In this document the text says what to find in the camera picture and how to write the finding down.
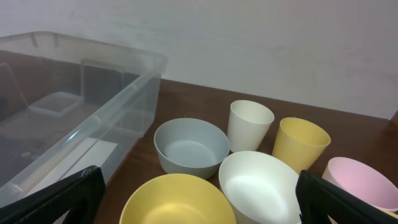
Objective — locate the clear plastic storage bin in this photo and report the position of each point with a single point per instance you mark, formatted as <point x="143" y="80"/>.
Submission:
<point x="57" y="90"/>

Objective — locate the cream cup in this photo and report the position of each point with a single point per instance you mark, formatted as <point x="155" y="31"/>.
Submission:
<point x="248" y="123"/>

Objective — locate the grey small bowl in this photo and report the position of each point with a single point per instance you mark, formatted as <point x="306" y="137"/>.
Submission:
<point x="191" y="146"/>

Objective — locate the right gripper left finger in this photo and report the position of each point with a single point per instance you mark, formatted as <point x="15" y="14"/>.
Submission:
<point x="77" y="196"/>

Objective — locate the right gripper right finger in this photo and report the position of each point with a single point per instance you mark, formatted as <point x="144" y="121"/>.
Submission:
<point x="321" y="202"/>

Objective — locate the pink cup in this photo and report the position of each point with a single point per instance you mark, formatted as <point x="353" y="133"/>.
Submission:
<point x="363" y="182"/>

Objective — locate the white small bowl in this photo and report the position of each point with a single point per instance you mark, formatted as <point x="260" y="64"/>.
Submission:
<point x="260" y="188"/>

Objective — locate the yellow small bowl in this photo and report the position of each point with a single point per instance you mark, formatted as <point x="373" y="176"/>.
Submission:
<point x="177" y="198"/>

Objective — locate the yellow cup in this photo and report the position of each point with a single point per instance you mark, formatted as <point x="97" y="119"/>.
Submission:
<point x="299" y="143"/>
<point x="391" y="214"/>

